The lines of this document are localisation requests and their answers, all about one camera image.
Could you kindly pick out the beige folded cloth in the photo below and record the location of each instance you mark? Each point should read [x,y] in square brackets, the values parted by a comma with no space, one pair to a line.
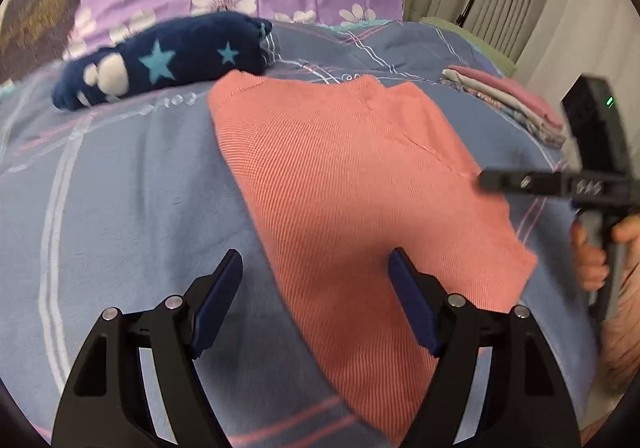
[551,138]

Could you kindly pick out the navy star fleece garment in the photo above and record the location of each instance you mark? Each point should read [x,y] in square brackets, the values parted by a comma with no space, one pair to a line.
[172,53]

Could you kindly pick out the dark tree pattern pillow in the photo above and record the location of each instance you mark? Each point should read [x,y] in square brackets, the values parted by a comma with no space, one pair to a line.
[33,33]

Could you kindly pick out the salmon orange garment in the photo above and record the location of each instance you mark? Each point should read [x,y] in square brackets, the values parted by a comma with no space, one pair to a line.
[337,176]

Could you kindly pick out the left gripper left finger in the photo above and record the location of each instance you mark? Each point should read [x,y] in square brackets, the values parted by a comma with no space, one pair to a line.
[104,402]

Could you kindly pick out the pink folded cloth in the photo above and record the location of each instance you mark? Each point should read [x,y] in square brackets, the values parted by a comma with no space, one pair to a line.
[509,92]

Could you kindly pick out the right hand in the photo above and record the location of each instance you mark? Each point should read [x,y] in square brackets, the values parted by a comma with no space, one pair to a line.
[620,335]

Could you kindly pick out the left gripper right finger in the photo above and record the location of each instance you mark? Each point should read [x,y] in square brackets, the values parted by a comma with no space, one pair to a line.
[526,402]

